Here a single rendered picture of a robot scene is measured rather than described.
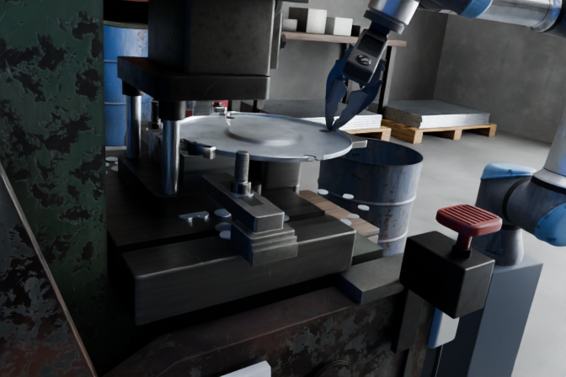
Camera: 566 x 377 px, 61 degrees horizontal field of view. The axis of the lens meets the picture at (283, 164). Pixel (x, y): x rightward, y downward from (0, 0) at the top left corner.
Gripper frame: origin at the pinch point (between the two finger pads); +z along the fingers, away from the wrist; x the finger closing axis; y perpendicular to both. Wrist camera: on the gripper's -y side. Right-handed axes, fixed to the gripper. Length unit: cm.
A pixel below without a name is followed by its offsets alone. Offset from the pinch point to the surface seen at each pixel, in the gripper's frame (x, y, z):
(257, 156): 7.6, -23.5, 3.3
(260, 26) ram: 14.9, -19.1, -11.9
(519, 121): -184, 451, 6
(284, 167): 4.1, -11.9, 7.1
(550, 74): -180, 437, -48
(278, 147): 6.0, -15.9, 3.3
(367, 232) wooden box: -26, 57, 38
